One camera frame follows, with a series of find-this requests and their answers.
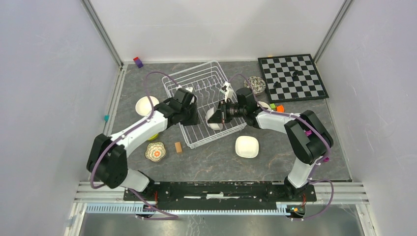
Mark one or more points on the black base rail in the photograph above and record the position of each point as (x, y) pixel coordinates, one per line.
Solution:
(226, 195)

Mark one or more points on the green square plastic bowl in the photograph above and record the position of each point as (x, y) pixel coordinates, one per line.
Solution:
(247, 147)

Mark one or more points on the orange curved plastic piece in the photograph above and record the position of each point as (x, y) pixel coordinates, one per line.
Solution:
(280, 109)

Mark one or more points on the black white chessboard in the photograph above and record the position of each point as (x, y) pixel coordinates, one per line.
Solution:
(307, 86)

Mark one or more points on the white round bowl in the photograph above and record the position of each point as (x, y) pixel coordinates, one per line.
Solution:
(212, 120)

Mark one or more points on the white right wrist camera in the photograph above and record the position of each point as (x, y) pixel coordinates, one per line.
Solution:
(227, 92)

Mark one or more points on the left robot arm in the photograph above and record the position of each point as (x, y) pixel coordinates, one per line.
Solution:
(107, 161)

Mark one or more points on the small wooden block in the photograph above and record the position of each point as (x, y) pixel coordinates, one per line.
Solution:
(178, 147)

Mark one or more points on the red purple block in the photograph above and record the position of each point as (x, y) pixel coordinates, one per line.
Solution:
(138, 62)

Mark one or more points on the yellow green round bowl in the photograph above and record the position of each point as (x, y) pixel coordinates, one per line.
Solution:
(153, 137)

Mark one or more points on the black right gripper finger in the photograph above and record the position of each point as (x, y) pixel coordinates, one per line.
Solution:
(226, 106)
(221, 116)

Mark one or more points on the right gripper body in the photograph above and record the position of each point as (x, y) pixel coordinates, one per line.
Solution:
(239, 111)

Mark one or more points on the tan ceramic floral bowl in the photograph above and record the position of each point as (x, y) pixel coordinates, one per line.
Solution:
(264, 105)

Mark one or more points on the pink patterned bowl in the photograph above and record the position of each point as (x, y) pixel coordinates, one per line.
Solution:
(257, 83)

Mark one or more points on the cream lobed small bowl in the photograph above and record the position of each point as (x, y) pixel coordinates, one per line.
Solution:
(155, 151)

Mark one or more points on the white wire dish rack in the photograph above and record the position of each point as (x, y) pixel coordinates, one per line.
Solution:
(206, 80)

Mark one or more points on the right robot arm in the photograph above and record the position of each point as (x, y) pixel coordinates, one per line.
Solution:
(309, 139)

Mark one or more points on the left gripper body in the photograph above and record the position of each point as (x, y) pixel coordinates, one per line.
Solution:
(190, 115)

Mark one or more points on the large white ribbed bowl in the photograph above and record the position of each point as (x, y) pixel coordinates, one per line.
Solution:
(143, 105)

